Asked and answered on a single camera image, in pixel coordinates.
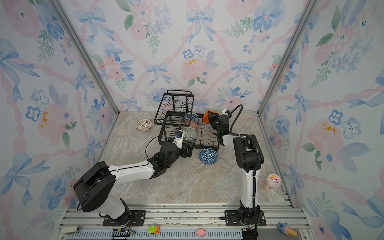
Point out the orange plastic bowl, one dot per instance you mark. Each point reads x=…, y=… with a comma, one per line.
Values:
x=206, y=116

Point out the green orange small toy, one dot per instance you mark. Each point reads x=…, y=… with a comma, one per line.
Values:
x=154, y=229

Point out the black wire dish rack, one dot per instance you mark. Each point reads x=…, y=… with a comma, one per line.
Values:
x=174, y=104

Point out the ice cream cone toy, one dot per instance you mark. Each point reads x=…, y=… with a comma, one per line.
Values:
x=287, y=230

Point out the pink lidded cup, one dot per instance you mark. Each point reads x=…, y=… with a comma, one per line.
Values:
x=272, y=182

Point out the pink round toy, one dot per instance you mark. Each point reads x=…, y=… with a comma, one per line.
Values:
x=201, y=232

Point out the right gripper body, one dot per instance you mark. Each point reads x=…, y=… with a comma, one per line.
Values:
x=214, y=121

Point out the dark blue patterned bowl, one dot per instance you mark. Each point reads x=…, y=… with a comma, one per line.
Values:
x=208, y=156

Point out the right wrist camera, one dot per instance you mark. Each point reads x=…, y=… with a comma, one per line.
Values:
x=225, y=112

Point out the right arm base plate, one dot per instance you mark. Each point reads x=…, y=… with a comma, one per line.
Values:
x=233, y=218

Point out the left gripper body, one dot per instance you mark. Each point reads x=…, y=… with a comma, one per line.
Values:
x=184, y=154

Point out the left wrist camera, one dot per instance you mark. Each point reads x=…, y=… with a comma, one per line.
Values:
x=178, y=138

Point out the beige small block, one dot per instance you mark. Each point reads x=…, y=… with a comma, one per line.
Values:
x=69, y=230

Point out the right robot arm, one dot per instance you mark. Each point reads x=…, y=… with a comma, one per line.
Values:
x=249, y=159

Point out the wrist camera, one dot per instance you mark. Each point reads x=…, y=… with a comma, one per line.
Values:
x=225, y=112
x=178, y=138

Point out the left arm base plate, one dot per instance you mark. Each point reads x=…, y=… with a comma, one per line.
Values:
x=133, y=218

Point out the green patterned bowl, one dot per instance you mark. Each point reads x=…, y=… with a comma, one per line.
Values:
x=189, y=134

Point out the blue floral bowl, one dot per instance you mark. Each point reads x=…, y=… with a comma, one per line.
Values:
x=192, y=117

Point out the white lattice bowl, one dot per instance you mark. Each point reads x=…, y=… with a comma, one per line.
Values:
x=144, y=125

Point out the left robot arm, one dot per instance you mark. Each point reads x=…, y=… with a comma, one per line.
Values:
x=93, y=189

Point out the red patterned bowl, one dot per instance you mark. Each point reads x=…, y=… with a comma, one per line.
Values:
x=194, y=125

